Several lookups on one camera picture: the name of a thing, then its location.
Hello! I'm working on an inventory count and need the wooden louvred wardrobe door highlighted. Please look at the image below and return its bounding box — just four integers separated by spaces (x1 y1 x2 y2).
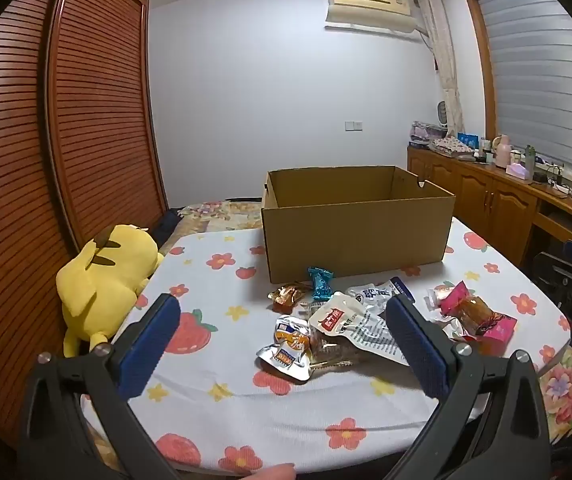
46 0 169 256
0 0 84 461

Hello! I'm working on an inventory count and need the clear packet of brown snack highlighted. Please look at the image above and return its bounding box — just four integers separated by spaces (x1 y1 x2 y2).
308 335 367 369

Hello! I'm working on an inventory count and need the grey striped window blind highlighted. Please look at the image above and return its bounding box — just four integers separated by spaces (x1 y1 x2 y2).
476 0 572 186

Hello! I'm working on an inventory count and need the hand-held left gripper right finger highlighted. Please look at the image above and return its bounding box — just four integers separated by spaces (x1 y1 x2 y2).
385 294 551 480

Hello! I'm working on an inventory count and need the wooden sideboard cabinet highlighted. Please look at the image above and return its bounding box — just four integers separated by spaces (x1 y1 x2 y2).
407 142 572 271

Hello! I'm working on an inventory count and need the pink packet with brown snack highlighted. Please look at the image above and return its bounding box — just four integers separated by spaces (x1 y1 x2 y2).
436 281 518 343

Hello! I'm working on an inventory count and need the white pouch with grey text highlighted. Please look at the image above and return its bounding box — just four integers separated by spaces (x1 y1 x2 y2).
350 311 411 367

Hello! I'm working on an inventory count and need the dark cloth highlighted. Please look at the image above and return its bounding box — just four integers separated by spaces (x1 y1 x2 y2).
156 208 181 241

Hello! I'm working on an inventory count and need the white pouch with red label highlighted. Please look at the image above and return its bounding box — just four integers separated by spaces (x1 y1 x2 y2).
308 291 367 336

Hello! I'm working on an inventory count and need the folded floral cloth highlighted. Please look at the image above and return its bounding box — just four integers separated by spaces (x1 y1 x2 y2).
430 137 477 158

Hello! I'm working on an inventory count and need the brown cardboard box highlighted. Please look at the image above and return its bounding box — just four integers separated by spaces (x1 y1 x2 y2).
261 165 456 285

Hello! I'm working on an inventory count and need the pink kettle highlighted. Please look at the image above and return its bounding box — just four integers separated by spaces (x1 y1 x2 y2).
494 134 512 168

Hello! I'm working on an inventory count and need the gold foil snack wrapper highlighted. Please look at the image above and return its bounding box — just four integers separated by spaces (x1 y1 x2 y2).
267 282 309 313

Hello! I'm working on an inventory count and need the pale patterned curtain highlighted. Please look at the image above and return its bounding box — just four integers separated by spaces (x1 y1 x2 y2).
416 0 466 136

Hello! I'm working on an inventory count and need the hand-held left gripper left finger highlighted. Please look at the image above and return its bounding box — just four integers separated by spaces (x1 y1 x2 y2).
18 292 181 480

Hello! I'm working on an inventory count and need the white floral strawberry sheet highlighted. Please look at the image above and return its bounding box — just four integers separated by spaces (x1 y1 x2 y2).
78 217 571 478

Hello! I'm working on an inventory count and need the person's left hand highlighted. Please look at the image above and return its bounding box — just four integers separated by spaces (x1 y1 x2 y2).
246 462 297 480

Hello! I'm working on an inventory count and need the silver packet with orange print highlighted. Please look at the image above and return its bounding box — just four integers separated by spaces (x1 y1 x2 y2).
256 344 313 384
273 315 313 356

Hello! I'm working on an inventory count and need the purple patterned bag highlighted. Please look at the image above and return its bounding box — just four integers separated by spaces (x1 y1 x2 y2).
410 121 446 147

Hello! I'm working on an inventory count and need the yellow plush toy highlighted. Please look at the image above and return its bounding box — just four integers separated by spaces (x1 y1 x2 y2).
56 224 165 358

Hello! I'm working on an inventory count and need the white pouch with blue print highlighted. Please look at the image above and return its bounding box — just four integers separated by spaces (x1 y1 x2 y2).
346 277 417 316

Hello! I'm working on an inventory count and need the beige wall air conditioner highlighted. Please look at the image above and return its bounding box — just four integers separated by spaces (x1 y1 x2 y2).
325 0 419 35

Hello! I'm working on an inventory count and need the blue foil snack wrapper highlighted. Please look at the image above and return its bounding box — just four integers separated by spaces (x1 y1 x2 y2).
307 266 335 302

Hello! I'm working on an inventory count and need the floral patchwork quilt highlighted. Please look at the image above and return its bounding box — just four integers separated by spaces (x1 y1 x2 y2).
178 199 264 233

